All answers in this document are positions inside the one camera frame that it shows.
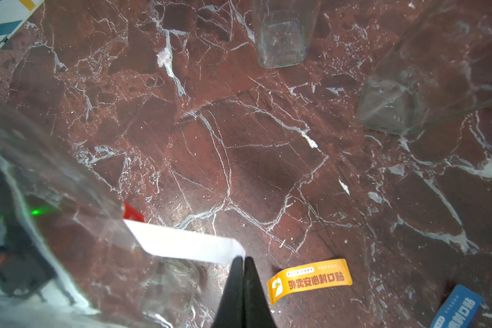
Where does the glass bottle blue label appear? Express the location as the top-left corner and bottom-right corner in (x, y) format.
(251, 0), (321, 69)

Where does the blue label sticker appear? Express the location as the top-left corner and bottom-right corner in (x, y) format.
(430, 284), (483, 328)

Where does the orange label sticker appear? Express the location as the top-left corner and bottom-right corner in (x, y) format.
(266, 259), (353, 306)

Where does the glass bottle red label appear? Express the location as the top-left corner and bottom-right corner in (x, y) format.
(0, 101), (200, 327)

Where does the glass bottle orange label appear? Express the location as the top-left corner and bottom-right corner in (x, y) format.
(357, 1), (492, 135)

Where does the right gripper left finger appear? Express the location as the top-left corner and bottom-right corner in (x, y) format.
(211, 256), (244, 328)

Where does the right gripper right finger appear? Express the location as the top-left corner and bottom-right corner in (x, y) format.
(243, 256), (277, 328)

